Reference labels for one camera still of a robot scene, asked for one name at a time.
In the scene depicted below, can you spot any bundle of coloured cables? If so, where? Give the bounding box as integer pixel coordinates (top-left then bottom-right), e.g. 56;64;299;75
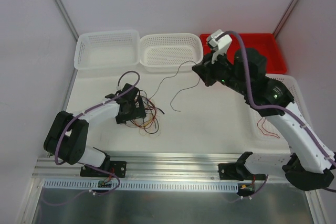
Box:
125;90;166;137

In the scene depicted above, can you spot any dark grey cable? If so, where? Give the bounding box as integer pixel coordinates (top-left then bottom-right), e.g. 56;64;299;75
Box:
149;60;202;112

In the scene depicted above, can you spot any red cable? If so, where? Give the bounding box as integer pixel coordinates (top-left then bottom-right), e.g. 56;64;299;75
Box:
257;118;280;140

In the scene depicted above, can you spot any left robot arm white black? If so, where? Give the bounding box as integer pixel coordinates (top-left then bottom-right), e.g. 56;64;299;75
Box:
43;83;146;176

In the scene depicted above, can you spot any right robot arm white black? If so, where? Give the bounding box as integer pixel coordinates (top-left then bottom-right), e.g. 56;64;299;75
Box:
192;48;335;191

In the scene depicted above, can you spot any red plastic tray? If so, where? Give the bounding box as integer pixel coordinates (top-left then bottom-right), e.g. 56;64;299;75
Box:
199;33;287;74

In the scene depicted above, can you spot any white round-hole basket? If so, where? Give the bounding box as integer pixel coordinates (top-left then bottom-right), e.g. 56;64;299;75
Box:
139;33;203;73

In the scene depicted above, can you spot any translucent white square-hole basket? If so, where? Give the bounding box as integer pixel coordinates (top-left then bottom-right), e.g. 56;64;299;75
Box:
73;29;140;71

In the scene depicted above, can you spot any white basket on right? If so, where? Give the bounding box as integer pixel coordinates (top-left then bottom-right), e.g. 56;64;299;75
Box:
248;74;311;153

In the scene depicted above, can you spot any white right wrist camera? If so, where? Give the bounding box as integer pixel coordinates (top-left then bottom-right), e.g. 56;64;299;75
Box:
206;29;232;64

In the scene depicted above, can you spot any aluminium mounting rail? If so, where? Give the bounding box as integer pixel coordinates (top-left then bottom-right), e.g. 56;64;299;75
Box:
32;151;240;182

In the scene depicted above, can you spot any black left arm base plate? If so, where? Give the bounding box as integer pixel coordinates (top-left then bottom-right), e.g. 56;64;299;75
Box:
80;160;127;178

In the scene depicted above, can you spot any white slotted cable duct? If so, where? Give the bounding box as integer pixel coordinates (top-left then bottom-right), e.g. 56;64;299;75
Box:
43;178;238;193

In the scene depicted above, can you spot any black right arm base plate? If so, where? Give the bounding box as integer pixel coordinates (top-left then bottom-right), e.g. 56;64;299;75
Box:
218;163;266;181

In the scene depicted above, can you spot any aluminium corner post left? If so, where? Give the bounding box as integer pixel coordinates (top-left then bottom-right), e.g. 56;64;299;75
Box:
53;0;79;41

